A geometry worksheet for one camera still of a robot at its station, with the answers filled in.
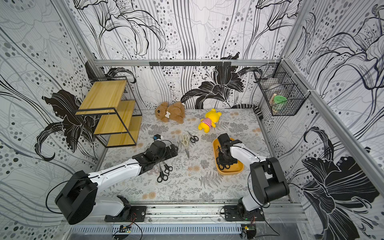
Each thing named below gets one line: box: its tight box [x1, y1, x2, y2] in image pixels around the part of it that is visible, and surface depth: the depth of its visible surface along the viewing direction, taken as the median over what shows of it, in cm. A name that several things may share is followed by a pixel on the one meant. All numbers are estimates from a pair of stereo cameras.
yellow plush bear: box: [198, 108, 223, 133], surface depth 106 cm
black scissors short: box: [164, 164, 173, 176], surface depth 90 cm
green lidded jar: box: [272, 95, 288, 112], surface depth 80 cm
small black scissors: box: [187, 131, 199, 143], surface depth 103 cm
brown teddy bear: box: [155, 101, 186, 124], surface depth 110 cm
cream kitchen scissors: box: [178, 133, 190, 159], surface depth 103 cm
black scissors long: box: [157, 163, 169, 183], surface depth 87 cm
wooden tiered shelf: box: [74, 76, 143, 148], surface depth 88 cm
